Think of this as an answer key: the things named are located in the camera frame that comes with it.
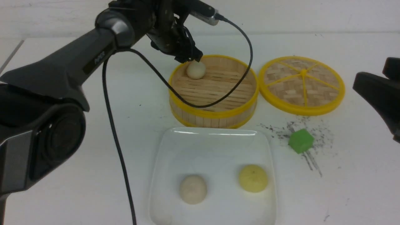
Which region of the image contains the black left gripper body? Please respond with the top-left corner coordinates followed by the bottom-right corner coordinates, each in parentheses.
top-left (146, 9), bottom-right (194, 55)

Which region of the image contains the yellow steamed bun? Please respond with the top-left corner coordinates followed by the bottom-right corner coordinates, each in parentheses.
top-left (238, 165), bottom-right (268, 193)

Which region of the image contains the green cube block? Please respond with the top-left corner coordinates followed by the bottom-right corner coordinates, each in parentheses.
top-left (288, 129), bottom-right (315, 155)

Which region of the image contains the yellow-rimmed bamboo steamer lid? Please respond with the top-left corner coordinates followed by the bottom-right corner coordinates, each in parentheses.
top-left (258, 56), bottom-right (345, 116)

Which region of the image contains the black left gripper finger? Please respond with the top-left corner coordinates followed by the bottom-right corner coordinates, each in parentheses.
top-left (188, 44), bottom-right (203, 62)
top-left (174, 52), bottom-right (193, 63)

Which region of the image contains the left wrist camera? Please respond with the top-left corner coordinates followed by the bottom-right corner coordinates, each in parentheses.
top-left (183, 0), bottom-right (224, 26)

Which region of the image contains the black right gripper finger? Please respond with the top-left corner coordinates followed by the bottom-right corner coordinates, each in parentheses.
top-left (382, 57), bottom-right (400, 79)
top-left (353, 72), bottom-right (400, 142)

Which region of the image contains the yellow-rimmed bamboo steamer basket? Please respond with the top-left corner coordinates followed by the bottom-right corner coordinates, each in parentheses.
top-left (169, 55), bottom-right (259, 128)

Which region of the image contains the white steamed bun front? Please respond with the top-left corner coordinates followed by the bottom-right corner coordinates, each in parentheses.
top-left (179, 175), bottom-right (208, 205)

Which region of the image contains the white steamed bun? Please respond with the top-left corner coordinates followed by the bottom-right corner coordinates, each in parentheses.
top-left (186, 61), bottom-right (206, 80)
top-left (179, 175), bottom-right (208, 205)

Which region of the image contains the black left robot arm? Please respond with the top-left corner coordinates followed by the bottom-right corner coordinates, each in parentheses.
top-left (1, 0), bottom-right (216, 224)

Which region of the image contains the white square plate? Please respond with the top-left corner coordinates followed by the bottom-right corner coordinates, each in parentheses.
top-left (148, 127), bottom-right (277, 225)

